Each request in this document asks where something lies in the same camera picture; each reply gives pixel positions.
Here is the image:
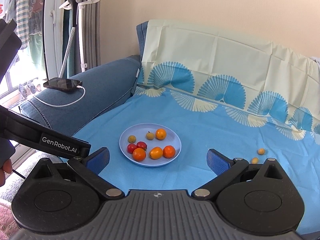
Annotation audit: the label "red-orange tangerine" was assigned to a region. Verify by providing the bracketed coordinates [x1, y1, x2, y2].
[163, 145, 176, 159]

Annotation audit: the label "pink towel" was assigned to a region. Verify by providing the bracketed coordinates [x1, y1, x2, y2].
[0, 204, 19, 239]

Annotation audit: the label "yellow-orange kumquat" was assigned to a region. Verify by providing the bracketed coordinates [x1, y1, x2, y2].
[149, 147, 163, 160]

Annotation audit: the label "left hand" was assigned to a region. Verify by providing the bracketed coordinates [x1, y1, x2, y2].
[0, 159, 12, 186]

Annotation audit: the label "blue denim sofa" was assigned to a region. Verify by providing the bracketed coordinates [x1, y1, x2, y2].
[18, 21, 151, 137]

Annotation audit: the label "large orange with stem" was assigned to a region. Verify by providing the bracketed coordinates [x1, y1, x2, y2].
[132, 148, 146, 162]

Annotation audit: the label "white charging cable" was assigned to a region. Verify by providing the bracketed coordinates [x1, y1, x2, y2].
[34, 85, 86, 108]

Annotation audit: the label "brown longan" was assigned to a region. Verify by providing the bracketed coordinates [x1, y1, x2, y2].
[251, 157, 259, 164]
[145, 132, 155, 140]
[128, 135, 136, 144]
[257, 148, 266, 155]

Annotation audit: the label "large red tomato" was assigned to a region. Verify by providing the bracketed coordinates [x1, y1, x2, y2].
[127, 144, 137, 154]

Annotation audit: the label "black thin cable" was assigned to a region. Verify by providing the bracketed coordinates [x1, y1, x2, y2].
[11, 169, 27, 180]

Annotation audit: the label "hanging clothes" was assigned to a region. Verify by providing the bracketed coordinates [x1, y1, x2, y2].
[1, 0, 46, 70]

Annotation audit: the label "black smartphone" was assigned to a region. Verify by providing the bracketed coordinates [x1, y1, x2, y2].
[43, 77, 82, 92]

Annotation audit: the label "light purple plate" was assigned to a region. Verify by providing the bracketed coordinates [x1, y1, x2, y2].
[119, 123, 182, 167]

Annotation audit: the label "small red cherry tomato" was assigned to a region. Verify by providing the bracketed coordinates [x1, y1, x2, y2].
[136, 141, 148, 151]

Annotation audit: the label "grey curtain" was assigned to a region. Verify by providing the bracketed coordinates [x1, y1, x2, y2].
[62, 1, 100, 77]

